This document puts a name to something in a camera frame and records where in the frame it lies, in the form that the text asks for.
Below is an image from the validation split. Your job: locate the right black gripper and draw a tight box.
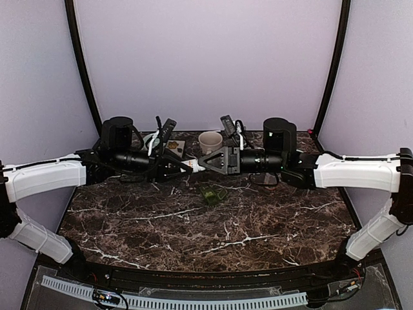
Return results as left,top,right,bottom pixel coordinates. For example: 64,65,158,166
197,145,286,176

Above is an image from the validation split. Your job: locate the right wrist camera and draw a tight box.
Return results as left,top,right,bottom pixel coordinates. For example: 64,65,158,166
220,115,247,150

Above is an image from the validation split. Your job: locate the small white pill bottle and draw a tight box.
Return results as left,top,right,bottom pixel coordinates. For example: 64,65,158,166
182,159,206,173

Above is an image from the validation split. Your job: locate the black frame post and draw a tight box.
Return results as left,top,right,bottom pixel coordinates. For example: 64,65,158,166
64,0,103,136
312,0,351,139

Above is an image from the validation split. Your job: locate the left black frame post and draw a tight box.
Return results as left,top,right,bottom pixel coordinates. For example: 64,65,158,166
64,0,103,136

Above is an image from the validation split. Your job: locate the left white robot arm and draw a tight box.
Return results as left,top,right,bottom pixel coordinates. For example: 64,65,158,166
1,116,195,282

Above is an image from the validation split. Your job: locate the orange pill bottle grey cap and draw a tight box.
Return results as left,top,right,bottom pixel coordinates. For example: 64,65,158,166
263,173,277,187

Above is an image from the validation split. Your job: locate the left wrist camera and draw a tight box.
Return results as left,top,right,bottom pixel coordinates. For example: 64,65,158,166
147,118,177,157

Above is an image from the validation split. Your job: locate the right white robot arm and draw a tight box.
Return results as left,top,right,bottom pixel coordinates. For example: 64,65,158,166
194,116,412,280

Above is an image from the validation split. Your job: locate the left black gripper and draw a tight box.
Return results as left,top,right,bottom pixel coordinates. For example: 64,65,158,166
113,146,193,183

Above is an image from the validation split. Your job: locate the floral square plate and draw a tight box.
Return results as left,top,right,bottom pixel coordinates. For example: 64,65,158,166
166,139,185,156

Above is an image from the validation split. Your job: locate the black front table rail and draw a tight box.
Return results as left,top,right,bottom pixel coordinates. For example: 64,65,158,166
58,261,366,291

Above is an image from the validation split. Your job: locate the cream coral pattern mug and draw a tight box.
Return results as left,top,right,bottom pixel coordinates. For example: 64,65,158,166
198,131,223,154

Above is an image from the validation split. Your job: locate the right black frame post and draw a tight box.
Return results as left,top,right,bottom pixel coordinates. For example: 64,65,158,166
312,0,351,139

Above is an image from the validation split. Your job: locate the white slotted cable duct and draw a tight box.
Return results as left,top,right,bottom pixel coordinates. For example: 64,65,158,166
40,275,308,309

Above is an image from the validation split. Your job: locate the left light green bowl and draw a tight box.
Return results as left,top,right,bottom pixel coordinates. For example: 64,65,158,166
143,133,159,149

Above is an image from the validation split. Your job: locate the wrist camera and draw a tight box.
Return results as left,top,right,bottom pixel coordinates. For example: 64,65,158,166
220,115,247,150
147,118,177,157

